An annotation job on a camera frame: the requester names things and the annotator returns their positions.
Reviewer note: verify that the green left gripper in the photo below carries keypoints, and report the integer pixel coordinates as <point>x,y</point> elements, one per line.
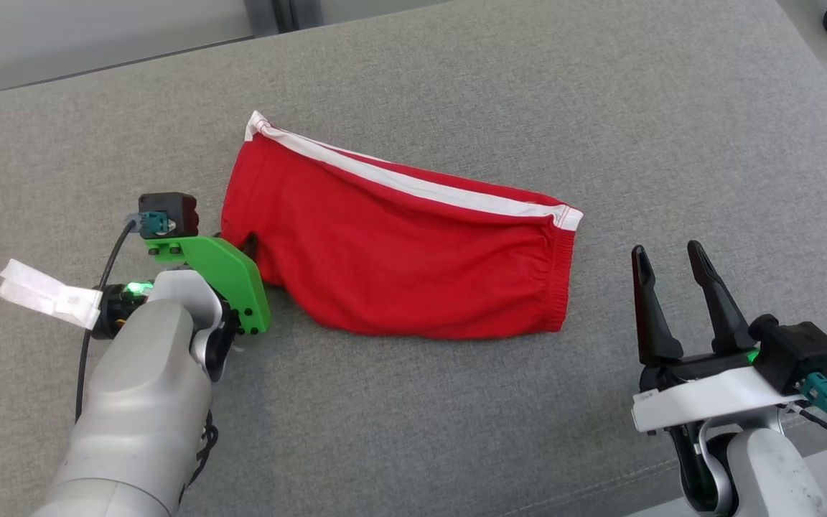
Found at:
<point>230,276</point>

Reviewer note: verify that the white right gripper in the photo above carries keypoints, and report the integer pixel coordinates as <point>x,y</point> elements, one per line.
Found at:
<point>708,398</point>

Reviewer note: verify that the red shorts with white stripe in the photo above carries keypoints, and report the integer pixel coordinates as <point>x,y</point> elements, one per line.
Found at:
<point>399,258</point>

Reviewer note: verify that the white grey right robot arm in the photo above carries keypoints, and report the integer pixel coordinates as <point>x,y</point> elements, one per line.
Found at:
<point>772,474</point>

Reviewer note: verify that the white tape label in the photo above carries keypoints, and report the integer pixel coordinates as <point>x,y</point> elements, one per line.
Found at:
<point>47,294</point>

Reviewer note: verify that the grey fabric sofa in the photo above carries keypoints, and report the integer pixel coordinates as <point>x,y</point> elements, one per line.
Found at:
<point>456,431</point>

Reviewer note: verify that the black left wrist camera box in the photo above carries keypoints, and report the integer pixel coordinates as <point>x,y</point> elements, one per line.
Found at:
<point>173,212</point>

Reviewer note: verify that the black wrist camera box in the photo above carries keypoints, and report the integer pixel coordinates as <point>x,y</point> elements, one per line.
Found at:
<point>173,212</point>
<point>797,355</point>

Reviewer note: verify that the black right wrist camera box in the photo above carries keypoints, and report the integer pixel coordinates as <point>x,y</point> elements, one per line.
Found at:
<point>797,355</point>

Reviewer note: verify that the grey partition post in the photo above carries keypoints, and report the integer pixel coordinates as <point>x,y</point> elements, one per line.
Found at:
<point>284,14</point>

